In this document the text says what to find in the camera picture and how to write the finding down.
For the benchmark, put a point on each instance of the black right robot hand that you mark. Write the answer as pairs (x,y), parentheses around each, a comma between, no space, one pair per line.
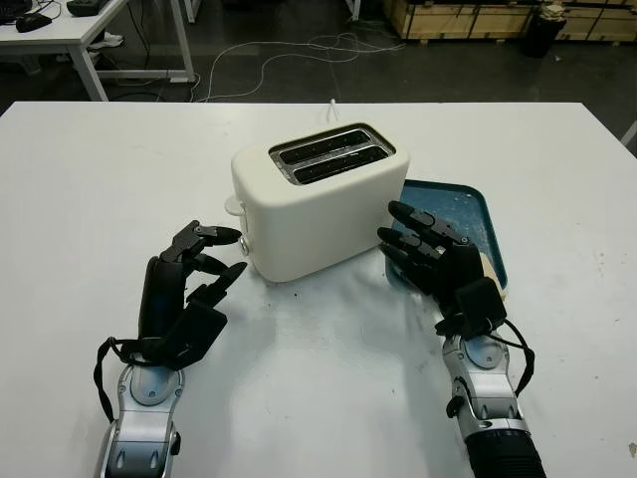
(458,264)

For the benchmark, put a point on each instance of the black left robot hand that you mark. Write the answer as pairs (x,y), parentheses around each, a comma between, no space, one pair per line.
(161,299)

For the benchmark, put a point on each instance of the white bread slice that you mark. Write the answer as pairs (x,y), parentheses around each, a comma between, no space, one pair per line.
(490,269)

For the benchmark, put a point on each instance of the white two-slot toaster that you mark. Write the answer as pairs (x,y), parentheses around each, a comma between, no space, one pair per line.
(318,224)

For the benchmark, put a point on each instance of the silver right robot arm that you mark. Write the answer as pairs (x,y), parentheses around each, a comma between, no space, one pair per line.
(492,393)

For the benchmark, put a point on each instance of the blue plastic tray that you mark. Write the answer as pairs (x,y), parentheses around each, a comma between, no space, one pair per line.
(468,209)

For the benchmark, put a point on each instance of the black trash bin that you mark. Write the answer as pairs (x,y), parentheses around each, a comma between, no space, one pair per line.
(542,35)

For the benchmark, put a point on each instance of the wooden crate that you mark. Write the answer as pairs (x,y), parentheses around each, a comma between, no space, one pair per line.
(448,20)

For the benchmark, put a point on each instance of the white shoe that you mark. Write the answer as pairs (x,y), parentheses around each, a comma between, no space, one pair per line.
(107,41)

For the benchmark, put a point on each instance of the white office desk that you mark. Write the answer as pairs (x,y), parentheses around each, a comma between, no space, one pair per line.
(74,20)

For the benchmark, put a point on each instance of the black desk device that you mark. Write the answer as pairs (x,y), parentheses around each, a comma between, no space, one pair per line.
(82,6)

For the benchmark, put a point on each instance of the black computer mouse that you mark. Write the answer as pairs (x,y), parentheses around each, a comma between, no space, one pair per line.
(32,22)

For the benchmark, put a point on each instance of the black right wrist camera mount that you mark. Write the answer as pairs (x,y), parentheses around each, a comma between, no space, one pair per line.
(480,304)

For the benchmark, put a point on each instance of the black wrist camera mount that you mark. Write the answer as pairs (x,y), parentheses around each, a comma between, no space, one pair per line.
(199,328)
(480,304)

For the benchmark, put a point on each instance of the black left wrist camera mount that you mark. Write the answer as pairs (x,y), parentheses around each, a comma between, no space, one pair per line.
(199,328)

